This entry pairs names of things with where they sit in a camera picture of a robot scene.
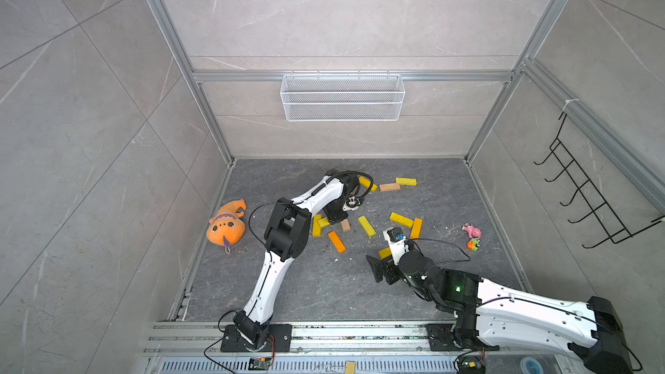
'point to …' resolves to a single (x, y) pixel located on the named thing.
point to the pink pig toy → (472, 231)
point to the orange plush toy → (229, 225)
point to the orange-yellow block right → (416, 228)
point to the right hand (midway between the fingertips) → (382, 252)
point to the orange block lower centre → (337, 241)
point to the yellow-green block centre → (367, 227)
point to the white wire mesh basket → (342, 98)
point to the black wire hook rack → (601, 214)
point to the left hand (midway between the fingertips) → (333, 213)
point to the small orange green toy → (474, 244)
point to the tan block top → (386, 187)
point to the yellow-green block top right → (406, 181)
